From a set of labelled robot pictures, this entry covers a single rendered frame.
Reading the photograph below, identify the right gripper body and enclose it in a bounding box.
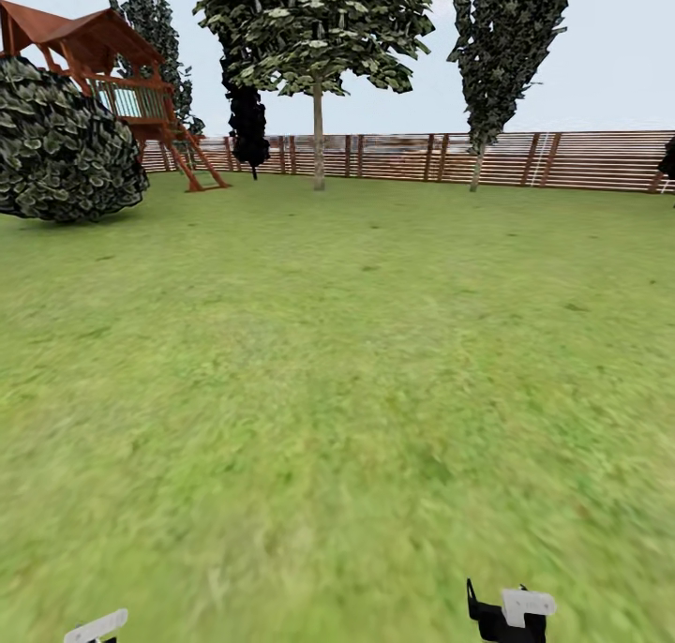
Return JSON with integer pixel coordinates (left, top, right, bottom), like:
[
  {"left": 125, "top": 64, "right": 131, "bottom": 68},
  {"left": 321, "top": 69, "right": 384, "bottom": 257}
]
[{"left": 477, "top": 604, "right": 546, "bottom": 643}]

